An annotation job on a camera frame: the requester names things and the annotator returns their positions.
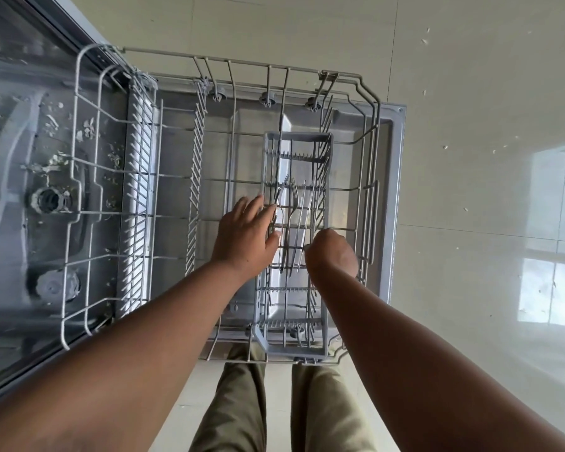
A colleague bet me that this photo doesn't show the person's left forearm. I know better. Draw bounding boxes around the person's left forearm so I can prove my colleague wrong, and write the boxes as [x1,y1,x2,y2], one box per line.
[0,261,260,452]

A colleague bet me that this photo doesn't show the wire dish rack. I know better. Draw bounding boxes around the wire dish rack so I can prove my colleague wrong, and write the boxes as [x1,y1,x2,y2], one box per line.
[60,44,382,365]

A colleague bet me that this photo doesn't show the person's right forearm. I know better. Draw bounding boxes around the person's right forearm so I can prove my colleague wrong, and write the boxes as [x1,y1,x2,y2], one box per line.
[310,267,565,452]

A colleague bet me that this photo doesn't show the dark cutlery basket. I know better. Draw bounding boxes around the dark cutlery basket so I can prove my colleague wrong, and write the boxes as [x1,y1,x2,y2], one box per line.
[253,131,334,361]

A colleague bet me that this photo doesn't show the silver dishwasher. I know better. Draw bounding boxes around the silver dishwasher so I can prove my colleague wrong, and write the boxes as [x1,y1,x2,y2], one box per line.
[0,0,407,406]

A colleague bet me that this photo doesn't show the person's left hand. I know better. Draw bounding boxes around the person's left hand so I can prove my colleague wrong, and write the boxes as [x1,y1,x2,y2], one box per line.
[210,195,282,281]

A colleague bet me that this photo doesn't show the person's right hand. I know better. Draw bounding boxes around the person's right hand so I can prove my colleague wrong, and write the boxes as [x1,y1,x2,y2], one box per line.
[303,229,360,286]

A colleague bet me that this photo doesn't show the person's khaki trousers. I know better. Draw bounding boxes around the person's khaki trousers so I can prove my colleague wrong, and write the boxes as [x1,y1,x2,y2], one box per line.
[188,343,377,452]

